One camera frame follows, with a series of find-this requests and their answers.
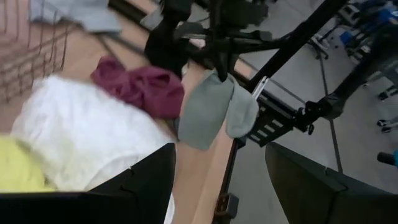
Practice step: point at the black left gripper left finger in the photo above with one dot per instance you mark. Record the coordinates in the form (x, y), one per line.
(149, 186)

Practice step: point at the blue black background equipment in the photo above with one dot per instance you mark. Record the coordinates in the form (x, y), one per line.
(382, 15)

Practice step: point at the light grey cloth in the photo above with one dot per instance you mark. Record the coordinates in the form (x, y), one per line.
(81, 14)

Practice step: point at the sage green cloth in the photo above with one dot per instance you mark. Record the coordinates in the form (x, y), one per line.
(202, 115)

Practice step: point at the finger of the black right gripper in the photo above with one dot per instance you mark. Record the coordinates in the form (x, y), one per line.
(220, 62)
(231, 57)

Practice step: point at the black aluminium rig frame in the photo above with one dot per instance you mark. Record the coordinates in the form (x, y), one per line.
(273, 124)

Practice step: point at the yellow cloth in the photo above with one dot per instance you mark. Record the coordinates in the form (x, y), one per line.
(18, 168)

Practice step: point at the white lace cloth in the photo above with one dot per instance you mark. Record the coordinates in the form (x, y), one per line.
(77, 130)

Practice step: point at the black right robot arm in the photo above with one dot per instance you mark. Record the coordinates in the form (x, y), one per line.
(295, 40)

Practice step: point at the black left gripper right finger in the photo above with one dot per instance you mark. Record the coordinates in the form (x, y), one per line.
(311, 199)

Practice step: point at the maroon cloth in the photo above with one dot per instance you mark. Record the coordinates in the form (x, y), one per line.
(146, 90)

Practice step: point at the large black cloth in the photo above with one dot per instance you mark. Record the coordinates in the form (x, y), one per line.
(164, 49)

